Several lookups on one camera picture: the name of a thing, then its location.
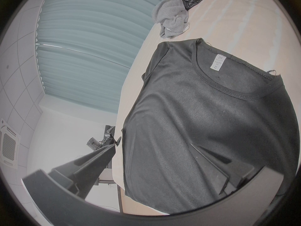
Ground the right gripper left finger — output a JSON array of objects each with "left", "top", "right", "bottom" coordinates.
[{"left": 48, "top": 144, "right": 117, "bottom": 199}]

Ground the black T-shirt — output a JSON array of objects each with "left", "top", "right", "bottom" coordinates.
[{"left": 121, "top": 38, "right": 300, "bottom": 215}]

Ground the bed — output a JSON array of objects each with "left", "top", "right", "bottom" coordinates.
[{"left": 113, "top": 0, "right": 297, "bottom": 215}]

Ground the ceiling air conditioner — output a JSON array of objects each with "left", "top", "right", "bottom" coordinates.
[{"left": 0, "top": 119, "right": 21, "bottom": 169}]

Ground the black shiny garment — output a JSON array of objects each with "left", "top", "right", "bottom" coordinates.
[{"left": 182, "top": 0, "right": 205, "bottom": 11}]

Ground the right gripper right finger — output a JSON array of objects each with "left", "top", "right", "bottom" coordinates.
[{"left": 189, "top": 143, "right": 255, "bottom": 196}]

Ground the blue-green curtain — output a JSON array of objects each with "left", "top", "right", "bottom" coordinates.
[
  {"left": 36, "top": 0, "right": 171, "bottom": 68},
  {"left": 36, "top": 44, "right": 132, "bottom": 114}
]

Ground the grey garment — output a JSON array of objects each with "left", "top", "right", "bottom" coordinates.
[{"left": 152, "top": 0, "right": 190, "bottom": 38}]

